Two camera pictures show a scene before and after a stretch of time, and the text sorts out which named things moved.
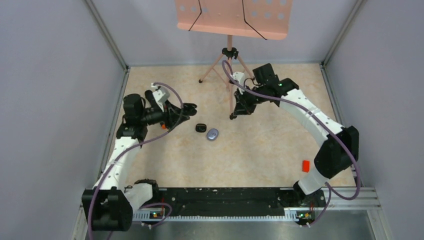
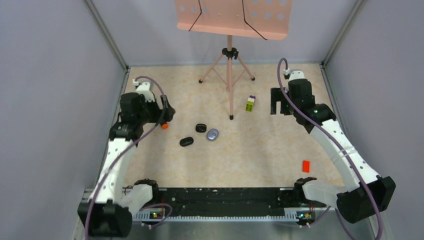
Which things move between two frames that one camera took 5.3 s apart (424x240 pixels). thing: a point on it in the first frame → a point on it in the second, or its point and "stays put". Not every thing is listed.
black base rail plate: x=243 y=200 stays put
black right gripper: x=242 y=106 → x=276 y=96
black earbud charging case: x=200 y=127 stays put
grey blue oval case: x=212 y=134 stays put
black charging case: x=189 y=109 → x=186 y=141
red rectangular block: x=306 y=166 stays put
